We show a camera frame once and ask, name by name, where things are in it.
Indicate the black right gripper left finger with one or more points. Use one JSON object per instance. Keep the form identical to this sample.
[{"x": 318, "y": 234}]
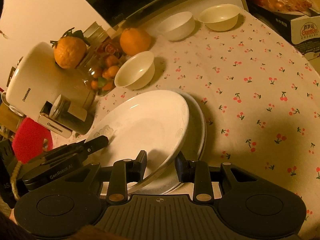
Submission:
[{"x": 123, "y": 172}]

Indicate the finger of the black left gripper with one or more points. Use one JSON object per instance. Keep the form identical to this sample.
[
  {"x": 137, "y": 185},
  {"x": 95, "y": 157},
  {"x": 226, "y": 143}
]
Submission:
[{"x": 96, "y": 144}]

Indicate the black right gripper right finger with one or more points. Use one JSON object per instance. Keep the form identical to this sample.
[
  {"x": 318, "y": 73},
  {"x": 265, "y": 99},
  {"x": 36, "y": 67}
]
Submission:
[{"x": 198, "y": 173}]

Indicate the white floral plate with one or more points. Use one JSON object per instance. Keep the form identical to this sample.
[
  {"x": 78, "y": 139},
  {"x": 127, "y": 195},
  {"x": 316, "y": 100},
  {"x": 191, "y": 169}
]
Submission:
[{"x": 154, "y": 121}]

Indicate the large cream bowl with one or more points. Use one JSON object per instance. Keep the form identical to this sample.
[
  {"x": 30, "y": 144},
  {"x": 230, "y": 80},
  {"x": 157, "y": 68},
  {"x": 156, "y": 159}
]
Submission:
[{"x": 136, "y": 72}]

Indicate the white bowl with spout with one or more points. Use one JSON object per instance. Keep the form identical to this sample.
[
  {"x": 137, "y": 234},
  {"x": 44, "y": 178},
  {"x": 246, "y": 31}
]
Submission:
[{"x": 177, "y": 26}]

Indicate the small cream bowl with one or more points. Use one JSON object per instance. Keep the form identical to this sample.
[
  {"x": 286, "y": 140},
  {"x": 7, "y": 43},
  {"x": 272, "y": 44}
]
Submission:
[{"x": 221, "y": 17}]

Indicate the red object at left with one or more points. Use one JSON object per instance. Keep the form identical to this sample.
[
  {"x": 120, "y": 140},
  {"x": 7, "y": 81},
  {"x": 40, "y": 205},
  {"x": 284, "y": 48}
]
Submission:
[{"x": 30, "y": 140}]

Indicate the white Changhong air fryer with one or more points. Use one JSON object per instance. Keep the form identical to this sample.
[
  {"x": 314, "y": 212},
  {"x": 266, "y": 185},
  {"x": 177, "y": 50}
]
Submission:
[{"x": 56, "y": 98}]

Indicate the glass jar of kumquats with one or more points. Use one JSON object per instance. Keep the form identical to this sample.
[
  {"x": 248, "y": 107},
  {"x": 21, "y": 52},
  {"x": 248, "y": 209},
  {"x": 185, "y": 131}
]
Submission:
[{"x": 103, "y": 58}]

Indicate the large orange citrus on jar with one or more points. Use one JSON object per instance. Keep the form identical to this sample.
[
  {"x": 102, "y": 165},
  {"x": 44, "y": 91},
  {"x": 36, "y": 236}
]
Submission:
[{"x": 70, "y": 49}]

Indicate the cherry print tablecloth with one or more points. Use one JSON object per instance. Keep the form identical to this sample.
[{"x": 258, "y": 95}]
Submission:
[{"x": 260, "y": 99}]

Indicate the orange citrus on table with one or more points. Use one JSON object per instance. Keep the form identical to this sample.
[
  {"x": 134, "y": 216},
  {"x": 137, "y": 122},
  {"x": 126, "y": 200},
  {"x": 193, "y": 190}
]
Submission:
[{"x": 134, "y": 41}]

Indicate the white Ganten cardboard box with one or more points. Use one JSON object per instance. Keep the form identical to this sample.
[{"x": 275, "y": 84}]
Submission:
[{"x": 299, "y": 29}]

